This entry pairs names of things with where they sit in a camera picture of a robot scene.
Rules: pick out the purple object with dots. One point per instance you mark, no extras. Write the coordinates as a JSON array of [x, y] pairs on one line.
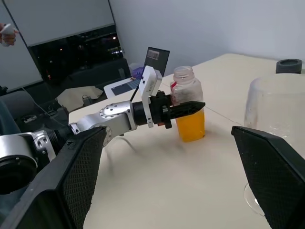
[[137, 72]]

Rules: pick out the black round stand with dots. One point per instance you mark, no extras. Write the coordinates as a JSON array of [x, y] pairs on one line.
[[288, 66]]

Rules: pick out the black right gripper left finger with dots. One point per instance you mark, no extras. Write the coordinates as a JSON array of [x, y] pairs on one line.
[[62, 186]]

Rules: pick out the black upright panel with sticker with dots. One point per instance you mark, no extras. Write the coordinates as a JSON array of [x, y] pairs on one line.
[[162, 59]]

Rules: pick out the beige crumpled cloth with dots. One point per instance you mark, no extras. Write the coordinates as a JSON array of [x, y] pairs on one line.
[[76, 97]]

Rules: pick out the orange juice bottle red stripe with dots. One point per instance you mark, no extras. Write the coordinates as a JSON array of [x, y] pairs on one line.
[[190, 128]]

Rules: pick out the white flat device dark screen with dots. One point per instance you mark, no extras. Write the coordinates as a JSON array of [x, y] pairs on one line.
[[119, 88]]

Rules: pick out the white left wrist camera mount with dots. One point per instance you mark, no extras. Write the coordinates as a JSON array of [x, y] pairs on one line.
[[149, 83]]

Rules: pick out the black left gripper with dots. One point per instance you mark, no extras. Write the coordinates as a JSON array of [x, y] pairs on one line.
[[160, 109]]

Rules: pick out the bystander bare hand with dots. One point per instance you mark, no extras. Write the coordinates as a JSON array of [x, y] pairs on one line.
[[8, 39]]

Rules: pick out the clear wine glass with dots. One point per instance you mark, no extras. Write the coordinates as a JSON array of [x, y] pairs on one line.
[[274, 102]]

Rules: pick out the white roller blind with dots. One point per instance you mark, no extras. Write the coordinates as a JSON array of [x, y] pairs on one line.
[[66, 19]]

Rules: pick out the small white object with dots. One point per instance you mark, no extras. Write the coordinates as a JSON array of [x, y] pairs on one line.
[[7, 29]]

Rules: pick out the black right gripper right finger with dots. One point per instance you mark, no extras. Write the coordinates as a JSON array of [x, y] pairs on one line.
[[276, 176]]

